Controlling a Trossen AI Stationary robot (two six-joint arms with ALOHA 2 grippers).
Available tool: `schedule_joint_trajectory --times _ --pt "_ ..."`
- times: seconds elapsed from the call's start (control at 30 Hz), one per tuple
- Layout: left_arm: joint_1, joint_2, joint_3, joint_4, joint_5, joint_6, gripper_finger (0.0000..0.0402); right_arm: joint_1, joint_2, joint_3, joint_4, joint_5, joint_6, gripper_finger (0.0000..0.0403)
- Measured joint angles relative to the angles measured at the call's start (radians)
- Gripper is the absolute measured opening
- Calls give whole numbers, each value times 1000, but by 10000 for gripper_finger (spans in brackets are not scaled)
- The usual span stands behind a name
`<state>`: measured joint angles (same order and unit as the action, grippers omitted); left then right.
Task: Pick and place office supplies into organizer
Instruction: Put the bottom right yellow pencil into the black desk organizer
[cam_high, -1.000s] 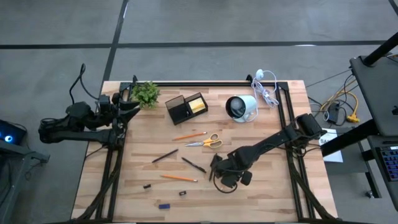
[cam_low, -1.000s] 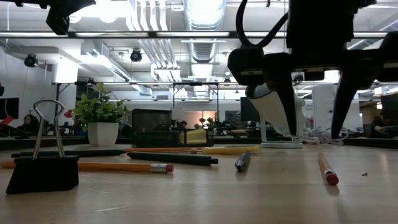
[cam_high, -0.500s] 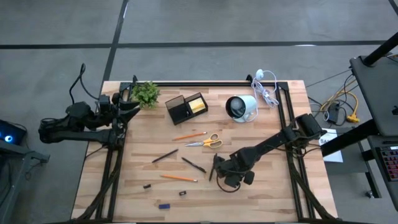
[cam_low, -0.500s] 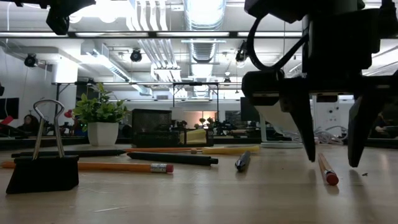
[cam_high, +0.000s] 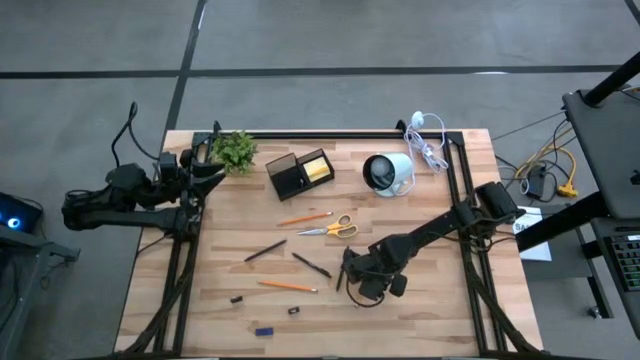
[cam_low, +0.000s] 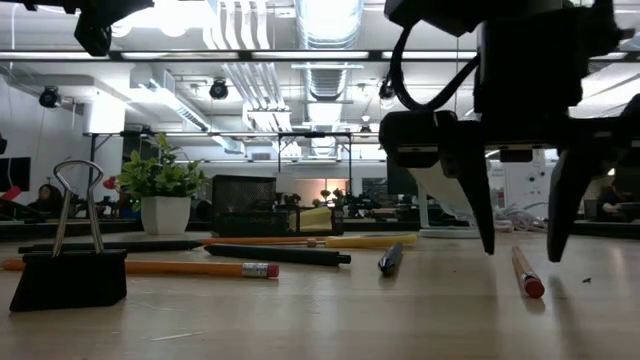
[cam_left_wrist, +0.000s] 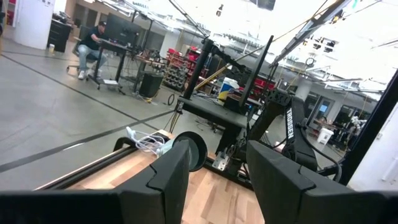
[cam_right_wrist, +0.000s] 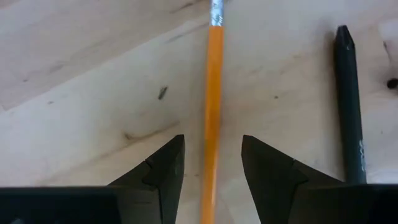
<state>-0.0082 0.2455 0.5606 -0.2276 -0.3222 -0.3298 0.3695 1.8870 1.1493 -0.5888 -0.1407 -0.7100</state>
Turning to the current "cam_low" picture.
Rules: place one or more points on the yellow sticky notes pad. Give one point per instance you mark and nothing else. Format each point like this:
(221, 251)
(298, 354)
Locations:
(315, 220)

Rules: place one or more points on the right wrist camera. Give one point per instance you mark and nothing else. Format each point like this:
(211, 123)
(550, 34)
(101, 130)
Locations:
(417, 135)

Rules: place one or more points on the black mesh desk organizer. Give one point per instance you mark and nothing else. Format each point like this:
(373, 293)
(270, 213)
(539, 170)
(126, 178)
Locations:
(240, 195)

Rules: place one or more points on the black binder clip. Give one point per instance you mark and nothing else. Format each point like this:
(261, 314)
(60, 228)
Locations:
(70, 280)

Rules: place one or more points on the black monitor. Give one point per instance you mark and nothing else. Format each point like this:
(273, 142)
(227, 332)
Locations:
(15, 175)
(397, 182)

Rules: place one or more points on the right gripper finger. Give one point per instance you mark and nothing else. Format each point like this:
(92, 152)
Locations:
(567, 200)
(475, 185)

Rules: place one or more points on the distant black rig frame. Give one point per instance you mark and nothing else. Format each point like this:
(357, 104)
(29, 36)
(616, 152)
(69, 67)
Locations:
(315, 134)

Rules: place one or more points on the black pen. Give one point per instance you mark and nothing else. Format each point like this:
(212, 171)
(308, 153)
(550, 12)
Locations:
(125, 246)
(275, 254)
(390, 260)

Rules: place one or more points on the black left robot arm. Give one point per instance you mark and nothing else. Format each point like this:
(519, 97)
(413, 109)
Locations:
(92, 30)

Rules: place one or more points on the black aluminium rig frame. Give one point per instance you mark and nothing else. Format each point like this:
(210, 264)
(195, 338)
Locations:
(610, 230)

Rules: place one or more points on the black ceiling spotlight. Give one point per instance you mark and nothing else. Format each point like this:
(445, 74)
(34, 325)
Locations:
(49, 96)
(218, 89)
(386, 91)

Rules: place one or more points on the white desk lamp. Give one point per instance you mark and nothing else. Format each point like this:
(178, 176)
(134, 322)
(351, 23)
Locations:
(435, 187)

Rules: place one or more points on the person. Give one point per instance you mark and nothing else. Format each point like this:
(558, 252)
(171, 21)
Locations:
(47, 195)
(607, 202)

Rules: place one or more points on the green plant white pot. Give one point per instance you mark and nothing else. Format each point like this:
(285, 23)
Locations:
(165, 215)

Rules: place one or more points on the orange pencil red eraser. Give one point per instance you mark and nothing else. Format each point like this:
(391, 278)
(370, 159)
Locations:
(250, 240)
(527, 275)
(200, 268)

